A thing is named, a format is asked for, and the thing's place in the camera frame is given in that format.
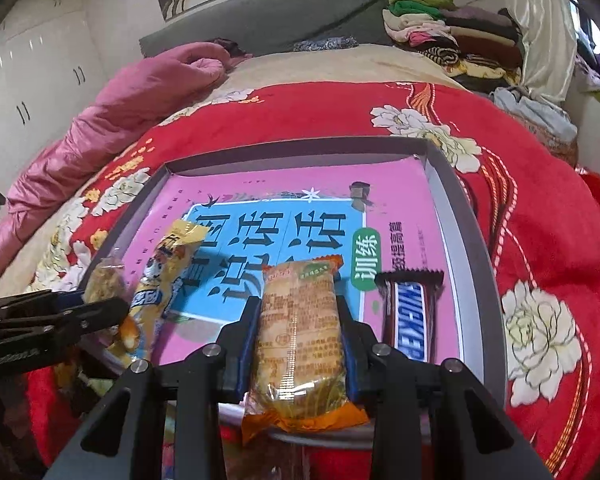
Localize orange biscuit packet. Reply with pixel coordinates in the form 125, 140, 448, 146
241, 254, 371, 445

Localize cream satin curtain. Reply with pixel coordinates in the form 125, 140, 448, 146
500, 0, 578, 106

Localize yellow cartoon bread packet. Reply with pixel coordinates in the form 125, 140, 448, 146
117, 219, 212, 366

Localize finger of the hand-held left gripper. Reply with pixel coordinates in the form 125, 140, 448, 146
0, 290, 91, 323
0, 297, 131, 348

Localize red plastic bag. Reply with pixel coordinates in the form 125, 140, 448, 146
577, 166, 600, 221

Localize clear brown pastry packet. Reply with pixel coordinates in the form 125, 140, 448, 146
82, 256, 133, 361

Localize grey headboard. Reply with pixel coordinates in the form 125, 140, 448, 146
139, 0, 398, 58

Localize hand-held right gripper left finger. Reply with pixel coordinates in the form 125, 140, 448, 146
42, 296, 263, 480

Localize pink book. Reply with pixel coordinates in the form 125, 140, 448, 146
122, 155, 463, 368

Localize red floral blanket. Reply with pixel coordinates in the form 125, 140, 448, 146
25, 81, 600, 480

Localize dark grey box tray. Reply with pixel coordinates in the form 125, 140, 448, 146
80, 136, 508, 453

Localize white wardrobe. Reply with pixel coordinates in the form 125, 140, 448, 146
0, 10, 111, 201

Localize light blue clothes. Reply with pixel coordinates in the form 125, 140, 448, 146
490, 86, 578, 143

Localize brown chocolate bar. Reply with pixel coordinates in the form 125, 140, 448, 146
374, 269, 446, 365

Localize window with dark frame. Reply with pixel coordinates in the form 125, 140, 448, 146
565, 0, 600, 61

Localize blue patterned pillow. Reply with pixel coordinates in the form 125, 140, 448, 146
292, 36, 358, 52

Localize pink quilt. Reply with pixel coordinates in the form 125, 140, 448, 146
0, 42, 228, 271

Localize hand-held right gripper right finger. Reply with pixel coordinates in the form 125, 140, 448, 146
332, 296, 556, 480

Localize pile of folded clothes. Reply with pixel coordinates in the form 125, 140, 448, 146
382, 0, 526, 92

